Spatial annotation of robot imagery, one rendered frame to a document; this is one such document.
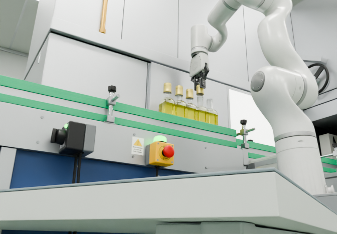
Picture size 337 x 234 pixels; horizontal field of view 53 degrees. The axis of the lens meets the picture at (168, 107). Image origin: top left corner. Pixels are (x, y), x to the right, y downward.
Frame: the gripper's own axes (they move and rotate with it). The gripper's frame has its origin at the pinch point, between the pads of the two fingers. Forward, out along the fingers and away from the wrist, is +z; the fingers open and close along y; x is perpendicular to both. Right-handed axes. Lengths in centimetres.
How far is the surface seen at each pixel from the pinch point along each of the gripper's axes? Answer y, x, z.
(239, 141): 3.7, 19.4, 24.5
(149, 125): 13.8, -32.7, 29.5
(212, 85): -12.4, 17.4, -9.2
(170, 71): -12.1, -8.6, -9.9
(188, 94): 0.8, -7.1, 6.5
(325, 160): 3, 82, 25
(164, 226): 85, -68, 66
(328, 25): 10, 96, -64
